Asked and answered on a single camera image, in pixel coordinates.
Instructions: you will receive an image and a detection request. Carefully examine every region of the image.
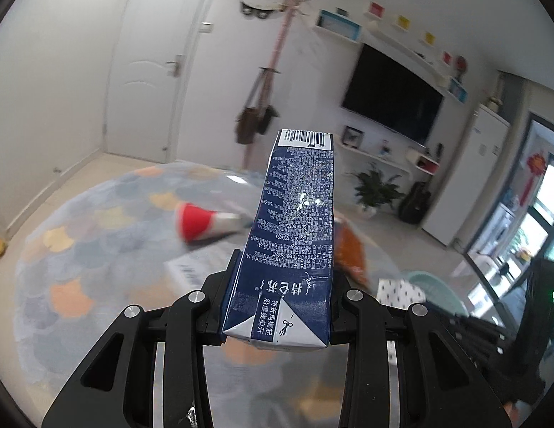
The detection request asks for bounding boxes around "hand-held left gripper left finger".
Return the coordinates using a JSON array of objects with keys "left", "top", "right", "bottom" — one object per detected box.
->
[{"left": 41, "top": 250, "right": 242, "bottom": 428}]

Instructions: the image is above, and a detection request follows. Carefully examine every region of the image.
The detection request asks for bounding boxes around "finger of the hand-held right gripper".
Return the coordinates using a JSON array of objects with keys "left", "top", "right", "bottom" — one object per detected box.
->
[{"left": 431, "top": 304, "right": 512, "bottom": 360}]

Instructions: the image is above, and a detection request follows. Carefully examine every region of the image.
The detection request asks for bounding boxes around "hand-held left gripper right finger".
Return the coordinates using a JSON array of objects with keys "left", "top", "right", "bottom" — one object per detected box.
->
[{"left": 331, "top": 274, "right": 514, "bottom": 428}]

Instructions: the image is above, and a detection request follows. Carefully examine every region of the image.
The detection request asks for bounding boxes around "red paper cup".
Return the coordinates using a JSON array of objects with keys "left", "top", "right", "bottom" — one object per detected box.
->
[{"left": 174, "top": 202, "right": 243, "bottom": 245}]

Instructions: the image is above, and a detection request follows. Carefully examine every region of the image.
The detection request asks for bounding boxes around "dark blue milk carton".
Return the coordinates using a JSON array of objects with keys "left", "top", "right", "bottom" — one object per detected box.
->
[{"left": 221, "top": 128, "right": 338, "bottom": 352}]

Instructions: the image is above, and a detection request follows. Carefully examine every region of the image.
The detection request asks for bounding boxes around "brown shoulder bag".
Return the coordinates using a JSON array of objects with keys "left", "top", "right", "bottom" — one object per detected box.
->
[{"left": 235, "top": 69, "right": 269, "bottom": 144}]

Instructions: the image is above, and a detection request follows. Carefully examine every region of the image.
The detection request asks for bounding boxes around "black shoulder bag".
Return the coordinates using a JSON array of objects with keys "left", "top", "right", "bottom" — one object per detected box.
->
[{"left": 257, "top": 71, "right": 280, "bottom": 135}]

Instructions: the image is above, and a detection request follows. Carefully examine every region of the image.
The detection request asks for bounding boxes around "white flat box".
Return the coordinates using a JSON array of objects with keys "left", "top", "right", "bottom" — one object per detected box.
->
[{"left": 163, "top": 250, "right": 235, "bottom": 294}]

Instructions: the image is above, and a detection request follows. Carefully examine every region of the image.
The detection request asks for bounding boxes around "white dotted packet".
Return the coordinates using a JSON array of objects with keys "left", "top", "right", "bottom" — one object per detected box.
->
[{"left": 376, "top": 277, "right": 428, "bottom": 306}]

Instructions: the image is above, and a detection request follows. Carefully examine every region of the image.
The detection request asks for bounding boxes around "orange snack packet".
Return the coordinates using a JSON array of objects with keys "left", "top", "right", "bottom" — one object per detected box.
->
[{"left": 334, "top": 218, "right": 371, "bottom": 288}]

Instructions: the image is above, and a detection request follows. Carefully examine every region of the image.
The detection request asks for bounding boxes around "mint green bin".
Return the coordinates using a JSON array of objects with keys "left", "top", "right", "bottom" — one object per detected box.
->
[{"left": 404, "top": 271, "right": 469, "bottom": 317}]

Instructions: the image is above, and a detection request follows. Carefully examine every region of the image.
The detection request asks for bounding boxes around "glass balcony door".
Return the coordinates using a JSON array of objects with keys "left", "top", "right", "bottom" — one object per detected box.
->
[{"left": 464, "top": 111, "right": 554, "bottom": 313}]

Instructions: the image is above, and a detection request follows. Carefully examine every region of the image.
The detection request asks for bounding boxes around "green potted plant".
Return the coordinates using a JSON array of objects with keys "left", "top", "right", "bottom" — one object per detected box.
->
[{"left": 346, "top": 163, "right": 405, "bottom": 219}]

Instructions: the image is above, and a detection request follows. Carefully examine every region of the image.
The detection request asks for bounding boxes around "patterned tablecloth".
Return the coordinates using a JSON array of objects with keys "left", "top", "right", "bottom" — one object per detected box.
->
[{"left": 14, "top": 160, "right": 483, "bottom": 428}]

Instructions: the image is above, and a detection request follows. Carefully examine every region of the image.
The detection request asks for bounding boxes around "black guitar case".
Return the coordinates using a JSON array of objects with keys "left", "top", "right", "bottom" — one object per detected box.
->
[{"left": 398, "top": 181, "right": 432, "bottom": 226}]

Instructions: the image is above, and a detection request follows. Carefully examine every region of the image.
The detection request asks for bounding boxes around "curved white lower shelf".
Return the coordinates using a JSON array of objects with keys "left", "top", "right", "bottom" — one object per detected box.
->
[{"left": 335, "top": 140, "right": 440, "bottom": 184}]

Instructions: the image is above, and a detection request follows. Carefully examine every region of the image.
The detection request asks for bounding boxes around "white refrigerator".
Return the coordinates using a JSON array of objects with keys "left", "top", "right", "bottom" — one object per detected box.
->
[{"left": 422, "top": 104, "right": 512, "bottom": 247}]

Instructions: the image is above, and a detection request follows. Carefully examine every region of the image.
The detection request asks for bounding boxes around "red-lined white cubby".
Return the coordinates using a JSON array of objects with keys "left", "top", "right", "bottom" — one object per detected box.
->
[{"left": 406, "top": 148, "right": 440, "bottom": 175}]

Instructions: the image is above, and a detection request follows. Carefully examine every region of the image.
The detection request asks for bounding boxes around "white door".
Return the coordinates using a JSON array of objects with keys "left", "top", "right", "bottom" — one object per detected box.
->
[{"left": 105, "top": 0, "right": 224, "bottom": 163}]

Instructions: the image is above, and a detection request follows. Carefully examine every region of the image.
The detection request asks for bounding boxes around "pink coat rack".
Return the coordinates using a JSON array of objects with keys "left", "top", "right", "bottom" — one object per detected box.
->
[{"left": 243, "top": 0, "right": 327, "bottom": 171}]

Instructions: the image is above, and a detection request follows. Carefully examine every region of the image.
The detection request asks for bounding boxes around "red knot wall decoration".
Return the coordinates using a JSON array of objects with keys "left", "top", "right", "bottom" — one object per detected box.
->
[{"left": 520, "top": 152, "right": 546, "bottom": 206}]

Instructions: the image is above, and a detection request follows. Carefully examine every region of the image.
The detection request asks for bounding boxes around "black picture frame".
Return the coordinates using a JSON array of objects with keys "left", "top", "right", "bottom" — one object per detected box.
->
[{"left": 341, "top": 126, "right": 364, "bottom": 149}]

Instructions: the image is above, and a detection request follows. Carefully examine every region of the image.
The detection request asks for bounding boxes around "black wall television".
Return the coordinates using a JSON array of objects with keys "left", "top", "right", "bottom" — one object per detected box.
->
[{"left": 341, "top": 44, "right": 445, "bottom": 146}]

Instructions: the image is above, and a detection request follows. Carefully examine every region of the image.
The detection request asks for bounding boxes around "long white wall shelf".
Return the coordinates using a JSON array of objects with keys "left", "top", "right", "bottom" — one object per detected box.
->
[{"left": 364, "top": 22, "right": 467, "bottom": 103}]

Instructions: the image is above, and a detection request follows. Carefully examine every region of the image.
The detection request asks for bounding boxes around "teal-edged wall shelf box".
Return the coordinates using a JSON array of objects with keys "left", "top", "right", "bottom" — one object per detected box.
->
[{"left": 312, "top": 9, "right": 363, "bottom": 45}]

